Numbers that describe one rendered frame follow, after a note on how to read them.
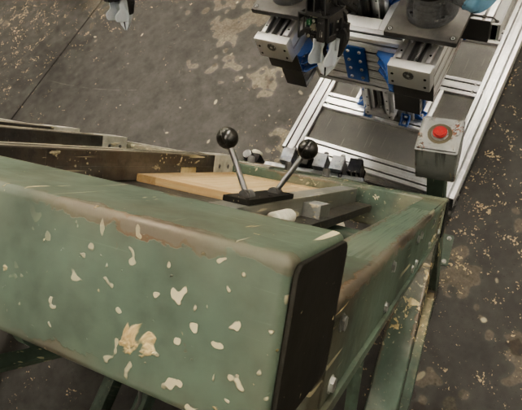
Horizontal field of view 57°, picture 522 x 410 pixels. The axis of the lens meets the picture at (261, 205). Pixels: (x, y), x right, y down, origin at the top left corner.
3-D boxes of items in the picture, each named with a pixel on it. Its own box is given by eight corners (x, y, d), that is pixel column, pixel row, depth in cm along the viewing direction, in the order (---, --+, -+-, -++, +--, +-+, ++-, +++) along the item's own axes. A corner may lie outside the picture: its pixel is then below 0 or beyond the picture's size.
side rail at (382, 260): (438, 239, 133) (446, 201, 131) (308, 452, 34) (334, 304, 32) (416, 235, 135) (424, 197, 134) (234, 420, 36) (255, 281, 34)
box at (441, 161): (461, 152, 153) (466, 119, 138) (454, 184, 149) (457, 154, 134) (423, 146, 158) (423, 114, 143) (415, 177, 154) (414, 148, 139)
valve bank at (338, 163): (383, 180, 177) (378, 146, 156) (373, 215, 172) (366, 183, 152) (262, 159, 197) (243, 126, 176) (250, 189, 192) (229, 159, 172)
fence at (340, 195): (355, 201, 142) (358, 188, 142) (160, 252, 56) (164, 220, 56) (339, 198, 144) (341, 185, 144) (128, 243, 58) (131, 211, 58)
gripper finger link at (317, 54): (302, 80, 105) (303, 38, 99) (315, 70, 109) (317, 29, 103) (315, 83, 104) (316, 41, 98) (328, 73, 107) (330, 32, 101)
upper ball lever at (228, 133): (263, 198, 81) (238, 124, 82) (253, 198, 78) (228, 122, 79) (244, 204, 83) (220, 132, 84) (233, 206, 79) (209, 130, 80)
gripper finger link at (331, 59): (315, 83, 104) (316, 41, 98) (328, 73, 107) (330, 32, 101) (327, 86, 102) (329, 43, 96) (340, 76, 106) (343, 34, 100)
